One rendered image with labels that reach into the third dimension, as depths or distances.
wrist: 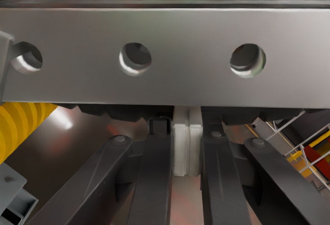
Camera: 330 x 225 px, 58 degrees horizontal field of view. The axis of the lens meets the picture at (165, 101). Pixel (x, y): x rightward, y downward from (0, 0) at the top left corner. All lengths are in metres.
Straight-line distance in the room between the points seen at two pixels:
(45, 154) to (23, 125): 0.81
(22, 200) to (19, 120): 0.49
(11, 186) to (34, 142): 0.46
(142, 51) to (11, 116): 0.12
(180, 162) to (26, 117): 0.15
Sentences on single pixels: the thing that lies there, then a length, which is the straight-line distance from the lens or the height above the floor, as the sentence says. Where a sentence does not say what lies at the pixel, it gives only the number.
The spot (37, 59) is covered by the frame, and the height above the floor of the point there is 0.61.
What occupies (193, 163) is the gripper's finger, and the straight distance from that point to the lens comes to 0.15.
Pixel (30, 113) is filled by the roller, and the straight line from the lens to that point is 0.27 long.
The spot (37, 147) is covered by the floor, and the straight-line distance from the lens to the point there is 1.07.
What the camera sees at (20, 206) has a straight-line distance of 0.73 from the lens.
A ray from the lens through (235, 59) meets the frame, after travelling 0.16.
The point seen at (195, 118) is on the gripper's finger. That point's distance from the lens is 0.15.
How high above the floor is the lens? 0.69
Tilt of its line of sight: 18 degrees down
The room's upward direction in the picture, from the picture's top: 48 degrees clockwise
